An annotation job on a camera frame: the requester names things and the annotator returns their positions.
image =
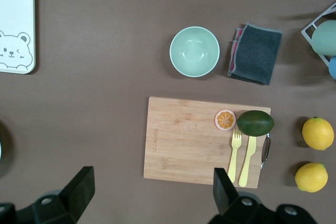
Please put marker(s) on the cream bear print tray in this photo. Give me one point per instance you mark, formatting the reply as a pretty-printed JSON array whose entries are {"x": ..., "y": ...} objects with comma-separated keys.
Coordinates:
[{"x": 15, "y": 11}]

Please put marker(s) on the orange slice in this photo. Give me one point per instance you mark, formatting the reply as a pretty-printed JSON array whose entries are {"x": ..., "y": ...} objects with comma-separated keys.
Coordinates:
[{"x": 225, "y": 120}]

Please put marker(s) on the yellow plastic fork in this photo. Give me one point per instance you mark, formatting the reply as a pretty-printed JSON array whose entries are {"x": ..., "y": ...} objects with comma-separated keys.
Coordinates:
[{"x": 234, "y": 161}]

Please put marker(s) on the wooden cutting board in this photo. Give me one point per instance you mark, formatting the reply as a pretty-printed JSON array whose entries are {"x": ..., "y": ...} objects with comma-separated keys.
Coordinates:
[{"x": 183, "y": 140}]

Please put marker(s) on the yellow lemon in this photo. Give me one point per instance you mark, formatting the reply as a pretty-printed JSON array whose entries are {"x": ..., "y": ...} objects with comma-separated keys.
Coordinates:
[
  {"x": 311, "y": 177},
  {"x": 317, "y": 133}
]

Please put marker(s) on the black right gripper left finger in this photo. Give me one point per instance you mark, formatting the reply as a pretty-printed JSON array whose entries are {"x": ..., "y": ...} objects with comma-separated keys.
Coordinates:
[{"x": 65, "y": 205}]

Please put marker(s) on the mint green bowl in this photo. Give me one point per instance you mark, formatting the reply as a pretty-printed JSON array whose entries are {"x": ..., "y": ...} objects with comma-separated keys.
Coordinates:
[{"x": 194, "y": 52}]

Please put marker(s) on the grey folded cloth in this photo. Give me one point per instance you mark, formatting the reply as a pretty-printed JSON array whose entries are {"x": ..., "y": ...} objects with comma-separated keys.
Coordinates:
[{"x": 257, "y": 53}]

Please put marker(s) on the yellow plastic knife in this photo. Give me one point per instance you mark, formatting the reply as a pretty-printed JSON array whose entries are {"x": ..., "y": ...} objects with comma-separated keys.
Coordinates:
[{"x": 248, "y": 161}]

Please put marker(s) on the pale green cup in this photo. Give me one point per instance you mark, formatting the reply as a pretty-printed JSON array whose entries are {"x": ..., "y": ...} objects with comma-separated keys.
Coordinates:
[{"x": 325, "y": 37}]

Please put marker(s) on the pink cloth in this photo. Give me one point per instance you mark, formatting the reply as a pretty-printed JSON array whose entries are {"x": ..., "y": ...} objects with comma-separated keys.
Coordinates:
[{"x": 239, "y": 35}]

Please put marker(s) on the light blue cup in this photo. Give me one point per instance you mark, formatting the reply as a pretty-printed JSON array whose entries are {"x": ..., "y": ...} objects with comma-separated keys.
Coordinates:
[{"x": 333, "y": 68}]

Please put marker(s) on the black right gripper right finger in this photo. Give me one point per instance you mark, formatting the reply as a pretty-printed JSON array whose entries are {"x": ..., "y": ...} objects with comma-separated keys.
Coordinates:
[{"x": 236, "y": 208}]

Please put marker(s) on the green avocado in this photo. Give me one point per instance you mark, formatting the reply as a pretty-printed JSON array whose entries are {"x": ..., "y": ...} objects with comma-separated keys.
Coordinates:
[{"x": 255, "y": 123}]

